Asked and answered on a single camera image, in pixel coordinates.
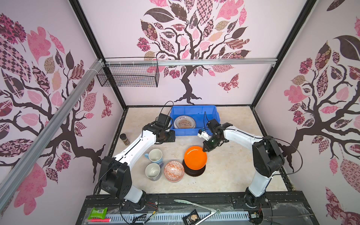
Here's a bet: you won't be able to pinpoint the black wire basket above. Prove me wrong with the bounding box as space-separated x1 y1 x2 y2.
97 56 160 88

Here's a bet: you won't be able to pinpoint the orange plastic plate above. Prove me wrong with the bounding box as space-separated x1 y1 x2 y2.
184 146 208 170

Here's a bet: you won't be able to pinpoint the blue plastic bin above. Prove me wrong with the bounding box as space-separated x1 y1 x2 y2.
170 106 220 137

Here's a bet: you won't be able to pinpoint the light blue mug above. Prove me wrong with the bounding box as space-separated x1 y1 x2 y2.
144 149 163 164

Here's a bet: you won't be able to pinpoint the lavender mug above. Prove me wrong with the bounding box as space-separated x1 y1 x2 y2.
145 162 163 181

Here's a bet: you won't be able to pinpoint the red patterned bowl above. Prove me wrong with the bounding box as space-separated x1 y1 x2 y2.
164 161 185 182

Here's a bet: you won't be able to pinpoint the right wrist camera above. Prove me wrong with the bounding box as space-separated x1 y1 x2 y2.
197 129 211 141

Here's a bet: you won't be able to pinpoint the small dark spice jar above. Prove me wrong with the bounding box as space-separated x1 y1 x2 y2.
119 133 130 146

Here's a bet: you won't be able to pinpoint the pink marker pen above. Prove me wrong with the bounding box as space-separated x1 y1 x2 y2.
88 218 112 223

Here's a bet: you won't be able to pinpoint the green snack packet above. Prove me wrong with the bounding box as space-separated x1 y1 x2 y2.
88 207 108 220

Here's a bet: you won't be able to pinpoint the dark snack packet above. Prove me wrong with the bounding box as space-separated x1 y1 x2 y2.
182 210 201 225

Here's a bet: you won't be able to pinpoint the green handled metal tongs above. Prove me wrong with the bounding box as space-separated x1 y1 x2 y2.
173 199 221 225

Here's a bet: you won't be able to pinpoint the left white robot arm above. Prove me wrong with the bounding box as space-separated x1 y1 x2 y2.
94 113 175 210

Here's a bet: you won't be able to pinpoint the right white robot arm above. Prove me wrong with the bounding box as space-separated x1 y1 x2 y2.
197 119 285 208

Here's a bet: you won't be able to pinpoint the sunburst pattern white plate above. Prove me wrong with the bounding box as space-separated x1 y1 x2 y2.
174 115 196 129

